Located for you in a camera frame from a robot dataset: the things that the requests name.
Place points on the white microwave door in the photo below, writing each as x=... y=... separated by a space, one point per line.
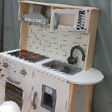
x=69 y=20

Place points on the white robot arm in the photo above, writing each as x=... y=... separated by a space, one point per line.
x=9 y=107

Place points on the wooden toy kitchen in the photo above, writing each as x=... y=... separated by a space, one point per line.
x=56 y=46

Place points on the grey toy sink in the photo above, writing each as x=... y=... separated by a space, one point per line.
x=62 y=67

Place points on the black toy faucet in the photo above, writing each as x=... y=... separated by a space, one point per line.
x=73 y=58

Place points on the black stovetop red burners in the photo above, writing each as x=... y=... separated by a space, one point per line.
x=27 y=55

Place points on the right stove knob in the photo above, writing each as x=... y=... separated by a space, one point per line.
x=23 y=72

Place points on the stove knob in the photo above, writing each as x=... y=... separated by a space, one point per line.
x=5 y=64
x=23 y=72

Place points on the fridge door with dispenser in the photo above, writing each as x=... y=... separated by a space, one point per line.
x=52 y=93

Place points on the grey range hood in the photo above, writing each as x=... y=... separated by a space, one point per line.
x=36 y=16

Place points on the oven door with window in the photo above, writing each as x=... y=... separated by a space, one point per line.
x=15 y=89

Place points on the left stove knob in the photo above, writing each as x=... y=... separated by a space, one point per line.
x=5 y=64

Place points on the grey fridge door handle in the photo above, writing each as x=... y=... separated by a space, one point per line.
x=35 y=101

